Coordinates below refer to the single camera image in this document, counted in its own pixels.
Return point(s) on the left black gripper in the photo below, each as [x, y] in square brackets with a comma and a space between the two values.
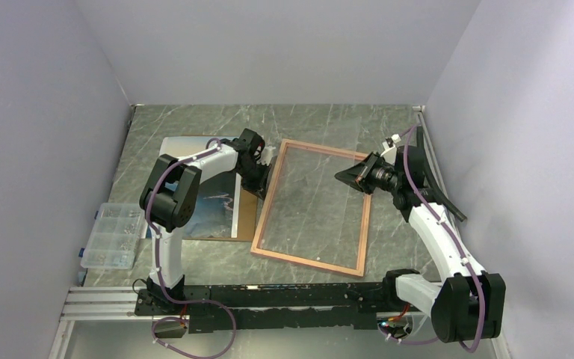
[258, 188]

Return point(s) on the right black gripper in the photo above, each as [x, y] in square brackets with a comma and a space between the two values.
[355, 176]

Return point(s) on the brown backing board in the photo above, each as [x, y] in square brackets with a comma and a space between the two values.
[245, 218]

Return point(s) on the seascape photo print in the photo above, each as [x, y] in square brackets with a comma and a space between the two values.
[193, 185]

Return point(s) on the pink wooden picture frame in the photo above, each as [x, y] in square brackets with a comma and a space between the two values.
[308, 217]

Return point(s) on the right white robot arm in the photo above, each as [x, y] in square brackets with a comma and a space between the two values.
[468, 303]

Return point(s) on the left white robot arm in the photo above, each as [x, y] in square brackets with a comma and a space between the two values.
[166, 279]

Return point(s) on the black foam tube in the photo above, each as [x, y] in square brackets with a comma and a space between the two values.
[431, 179]

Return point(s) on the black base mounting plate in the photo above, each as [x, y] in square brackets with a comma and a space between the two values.
[361, 306]

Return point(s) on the clear plastic screw box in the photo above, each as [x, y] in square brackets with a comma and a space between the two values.
[113, 241]

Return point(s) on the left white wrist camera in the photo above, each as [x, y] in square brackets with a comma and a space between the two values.
[268, 155]

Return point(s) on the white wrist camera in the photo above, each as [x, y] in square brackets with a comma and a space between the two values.
[390, 143]
[268, 155]

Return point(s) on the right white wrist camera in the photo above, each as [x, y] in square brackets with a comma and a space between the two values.
[390, 143]

